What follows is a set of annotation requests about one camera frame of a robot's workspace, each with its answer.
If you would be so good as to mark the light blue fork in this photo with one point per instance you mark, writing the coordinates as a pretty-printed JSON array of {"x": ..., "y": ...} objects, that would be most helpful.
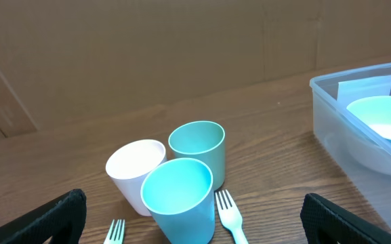
[
  {"x": 115, "y": 233},
  {"x": 230, "y": 216}
]

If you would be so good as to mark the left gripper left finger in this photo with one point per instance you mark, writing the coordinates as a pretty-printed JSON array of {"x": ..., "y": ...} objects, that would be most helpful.
[{"x": 61, "y": 220}]

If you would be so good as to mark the blue bowl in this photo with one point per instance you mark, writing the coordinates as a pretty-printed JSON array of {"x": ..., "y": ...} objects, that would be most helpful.
[{"x": 375, "y": 112}]

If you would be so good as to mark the light blue fork right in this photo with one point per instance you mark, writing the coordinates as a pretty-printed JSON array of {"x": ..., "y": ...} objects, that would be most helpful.
[{"x": 230, "y": 216}]

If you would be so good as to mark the clear plastic container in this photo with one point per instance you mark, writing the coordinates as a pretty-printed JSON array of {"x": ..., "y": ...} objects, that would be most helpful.
[{"x": 333, "y": 122}]

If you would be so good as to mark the blue cup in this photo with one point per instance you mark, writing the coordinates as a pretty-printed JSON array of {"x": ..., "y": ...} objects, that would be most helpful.
[{"x": 179, "y": 196}]

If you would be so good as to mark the white cup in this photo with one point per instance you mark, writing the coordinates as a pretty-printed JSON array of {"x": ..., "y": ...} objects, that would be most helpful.
[{"x": 129, "y": 166}]

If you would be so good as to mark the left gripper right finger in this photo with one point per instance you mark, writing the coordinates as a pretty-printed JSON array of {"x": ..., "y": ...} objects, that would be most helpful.
[{"x": 325, "y": 222}]

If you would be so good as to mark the white bowl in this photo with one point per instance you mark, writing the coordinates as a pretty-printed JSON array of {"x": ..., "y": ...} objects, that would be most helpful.
[{"x": 369, "y": 154}]

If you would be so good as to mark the green cup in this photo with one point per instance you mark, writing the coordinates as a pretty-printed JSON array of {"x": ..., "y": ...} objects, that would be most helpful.
[{"x": 205, "y": 141}]

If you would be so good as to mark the light blue fork left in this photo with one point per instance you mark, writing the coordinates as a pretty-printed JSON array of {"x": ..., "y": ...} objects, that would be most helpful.
[{"x": 115, "y": 233}]

